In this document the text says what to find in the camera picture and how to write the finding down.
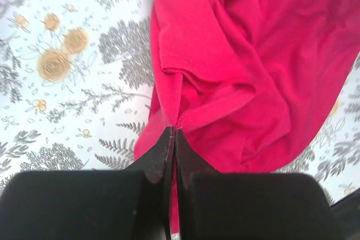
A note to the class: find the floral table mat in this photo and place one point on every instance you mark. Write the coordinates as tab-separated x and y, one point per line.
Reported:
77	85

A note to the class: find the pink t shirt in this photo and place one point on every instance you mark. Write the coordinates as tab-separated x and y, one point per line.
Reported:
248	82

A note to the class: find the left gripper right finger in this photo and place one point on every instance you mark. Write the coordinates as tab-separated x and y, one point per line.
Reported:
214	205

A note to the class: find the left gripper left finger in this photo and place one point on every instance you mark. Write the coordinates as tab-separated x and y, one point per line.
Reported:
132	203

